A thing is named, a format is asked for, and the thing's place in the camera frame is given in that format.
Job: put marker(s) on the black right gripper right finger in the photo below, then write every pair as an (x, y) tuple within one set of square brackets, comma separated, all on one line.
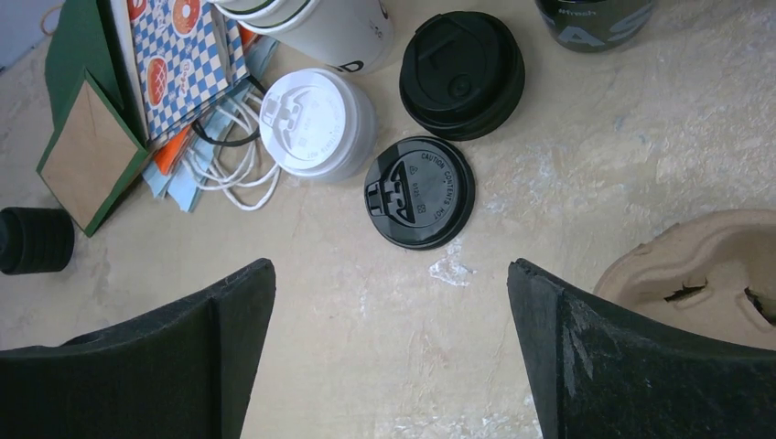
[(598, 370)]

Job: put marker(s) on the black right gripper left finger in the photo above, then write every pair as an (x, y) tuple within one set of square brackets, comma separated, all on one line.
[(183, 370)]

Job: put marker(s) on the brown pulp cup carrier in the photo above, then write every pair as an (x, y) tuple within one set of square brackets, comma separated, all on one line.
[(713, 276)]

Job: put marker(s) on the green paper bag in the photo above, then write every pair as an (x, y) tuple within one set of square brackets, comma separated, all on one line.
[(97, 150)]

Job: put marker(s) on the single black coffee lid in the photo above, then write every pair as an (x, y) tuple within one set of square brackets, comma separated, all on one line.
[(419, 193)]

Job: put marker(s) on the dark printed coffee cup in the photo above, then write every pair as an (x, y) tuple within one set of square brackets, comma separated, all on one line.
[(594, 26)]

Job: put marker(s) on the white lid stack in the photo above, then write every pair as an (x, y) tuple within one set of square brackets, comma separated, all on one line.
[(317, 125)]

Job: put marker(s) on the blue checkered bakery bag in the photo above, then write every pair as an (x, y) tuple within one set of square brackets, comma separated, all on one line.
[(188, 55)]

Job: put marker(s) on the stack of white paper cups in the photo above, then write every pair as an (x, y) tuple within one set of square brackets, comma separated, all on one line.
[(351, 36)]

